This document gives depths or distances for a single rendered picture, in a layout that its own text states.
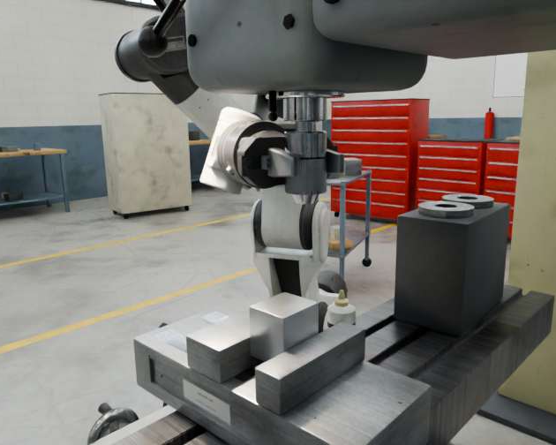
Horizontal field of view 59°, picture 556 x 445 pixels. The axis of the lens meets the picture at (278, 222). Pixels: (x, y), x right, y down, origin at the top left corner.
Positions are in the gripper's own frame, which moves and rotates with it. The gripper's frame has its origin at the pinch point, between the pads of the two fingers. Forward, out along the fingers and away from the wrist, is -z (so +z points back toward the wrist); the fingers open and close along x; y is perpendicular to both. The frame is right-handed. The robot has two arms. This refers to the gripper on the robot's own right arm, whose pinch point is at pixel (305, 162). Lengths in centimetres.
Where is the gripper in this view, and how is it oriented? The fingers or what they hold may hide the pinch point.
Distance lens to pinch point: 54.6
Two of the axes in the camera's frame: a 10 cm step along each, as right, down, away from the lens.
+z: -4.4, -2.0, 8.8
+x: 9.0, -1.1, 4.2
